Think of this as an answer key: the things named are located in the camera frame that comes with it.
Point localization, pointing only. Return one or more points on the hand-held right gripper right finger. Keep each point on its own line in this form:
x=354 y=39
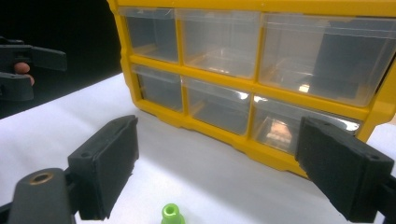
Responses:
x=342 y=168

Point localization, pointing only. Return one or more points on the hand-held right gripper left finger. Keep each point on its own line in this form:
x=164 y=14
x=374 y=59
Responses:
x=102 y=161

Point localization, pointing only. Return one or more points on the small green plastic part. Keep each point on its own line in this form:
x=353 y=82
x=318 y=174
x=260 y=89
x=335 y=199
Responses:
x=172 y=214

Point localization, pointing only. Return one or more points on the clear plastic drawer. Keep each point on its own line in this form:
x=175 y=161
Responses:
x=218 y=105

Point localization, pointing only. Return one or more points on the yellow black organizer cabinet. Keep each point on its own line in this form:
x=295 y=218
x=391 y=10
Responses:
x=218 y=74

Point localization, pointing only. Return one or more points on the set of transparent cabinet drawers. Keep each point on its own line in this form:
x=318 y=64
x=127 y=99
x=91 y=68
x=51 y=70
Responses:
x=218 y=40

